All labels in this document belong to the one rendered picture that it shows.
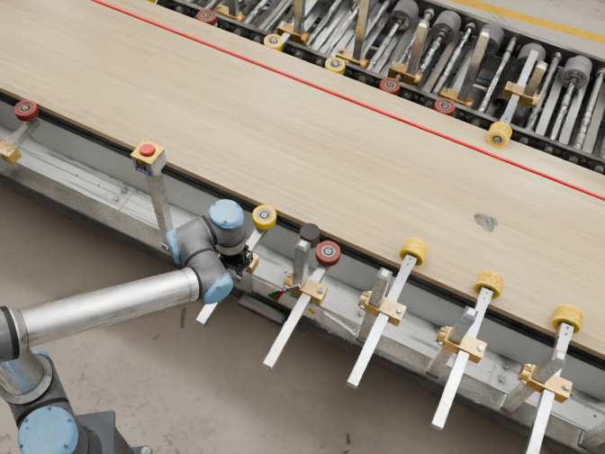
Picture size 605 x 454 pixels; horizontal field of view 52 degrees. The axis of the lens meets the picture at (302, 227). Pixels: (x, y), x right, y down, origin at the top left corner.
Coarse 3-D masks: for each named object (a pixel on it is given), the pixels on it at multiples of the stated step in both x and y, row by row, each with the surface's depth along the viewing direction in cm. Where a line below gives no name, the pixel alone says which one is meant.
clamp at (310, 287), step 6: (288, 276) 198; (288, 282) 197; (306, 282) 197; (312, 282) 197; (306, 288) 196; (312, 288) 196; (318, 288) 196; (324, 288) 196; (294, 294) 200; (300, 294) 198; (306, 294) 196; (312, 294) 195; (318, 294) 195; (324, 294) 195; (312, 300) 197; (318, 300) 195
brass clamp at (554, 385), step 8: (520, 368) 178; (528, 368) 174; (520, 376) 174; (528, 376) 173; (528, 384) 174; (536, 384) 172; (544, 384) 172; (552, 384) 172; (560, 384) 172; (552, 392) 172; (560, 392) 171; (568, 392) 171; (560, 400) 173
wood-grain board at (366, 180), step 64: (0, 0) 260; (64, 0) 262; (128, 0) 264; (0, 64) 239; (64, 64) 241; (128, 64) 243; (192, 64) 245; (128, 128) 225; (192, 128) 226; (256, 128) 228; (320, 128) 229; (384, 128) 231; (448, 128) 233; (256, 192) 212; (320, 192) 213; (384, 192) 215; (448, 192) 216; (512, 192) 217; (576, 192) 219; (384, 256) 200; (448, 256) 202; (512, 256) 203; (576, 256) 204
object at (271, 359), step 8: (320, 264) 202; (320, 272) 200; (320, 280) 199; (304, 296) 195; (296, 304) 194; (304, 304) 194; (296, 312) 192; (288, 320) 191; (296, 320) 191; (288, 328) 189; (280, 336) 187; (288, 336) 188; (280, 344) 186; (272, 352) 184; (280, 352) 185; (272, 360) 183; (272, 368) 184
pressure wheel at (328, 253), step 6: (318, 246) 200; (324, 246) 201; (330, 246) 201; (336, 246) 201; (318, 252) 199; (324, 252) 200; (330, 252) 199; (336, 252) 199; (318, 258) 199; (324, 258) 198; (330, 258) 198; (336, 258) 198; (324, 264) 199; (330, 264) 199
